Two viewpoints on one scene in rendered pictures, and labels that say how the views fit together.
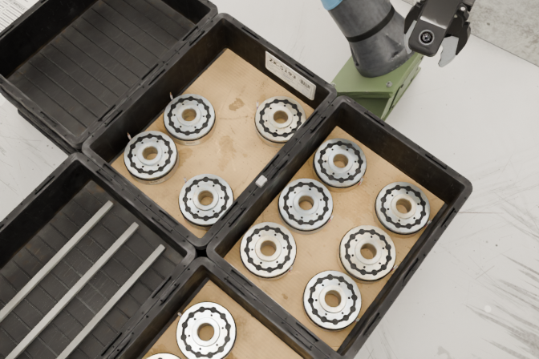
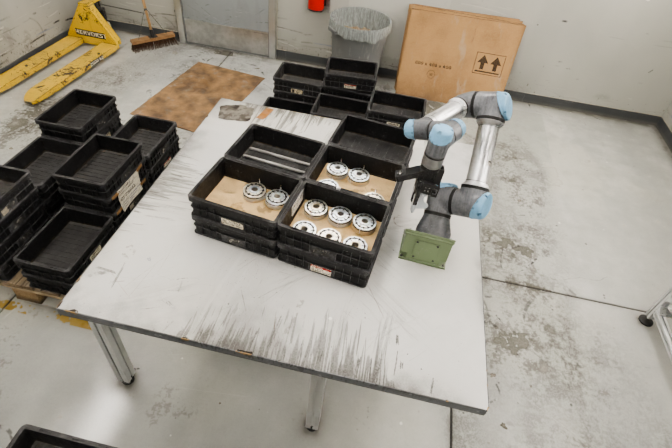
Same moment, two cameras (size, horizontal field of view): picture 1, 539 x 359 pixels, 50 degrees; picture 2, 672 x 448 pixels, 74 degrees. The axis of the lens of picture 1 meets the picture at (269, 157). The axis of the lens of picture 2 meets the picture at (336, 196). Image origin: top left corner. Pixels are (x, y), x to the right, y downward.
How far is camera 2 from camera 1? 1.39 m
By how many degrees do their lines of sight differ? 43
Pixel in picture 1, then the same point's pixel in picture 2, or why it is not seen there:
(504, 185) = (400, 317)
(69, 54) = (366, 142)
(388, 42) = (429, 221)
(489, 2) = (589, 402)
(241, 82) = (384, 189)
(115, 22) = (388, 150)
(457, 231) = (364, 299)
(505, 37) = (569, 420)
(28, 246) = (289, 152)
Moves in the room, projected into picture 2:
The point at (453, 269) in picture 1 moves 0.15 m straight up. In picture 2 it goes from (343, 300) to (347, 277)
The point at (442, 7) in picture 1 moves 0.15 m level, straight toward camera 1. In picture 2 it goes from (412, 170) to (372, 164)
